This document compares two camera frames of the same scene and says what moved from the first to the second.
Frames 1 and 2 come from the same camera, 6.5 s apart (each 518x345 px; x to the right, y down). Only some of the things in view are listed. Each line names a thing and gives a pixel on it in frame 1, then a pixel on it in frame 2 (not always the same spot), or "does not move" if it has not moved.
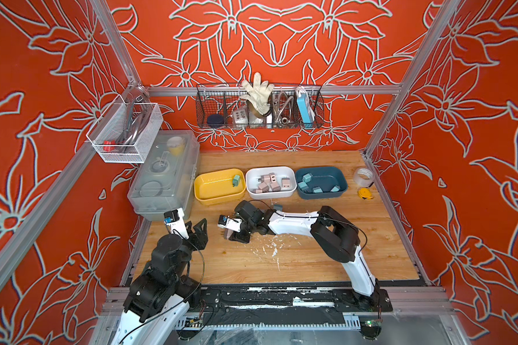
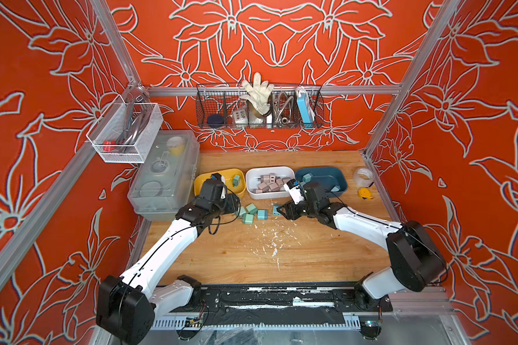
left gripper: [200, 237] → [232, 203]
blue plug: [307, 177] does not move
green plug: [236, 180] does not move
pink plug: [264, 187] does not move
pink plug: [275, 187] does not move
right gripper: [236, 237] → [287, 206]
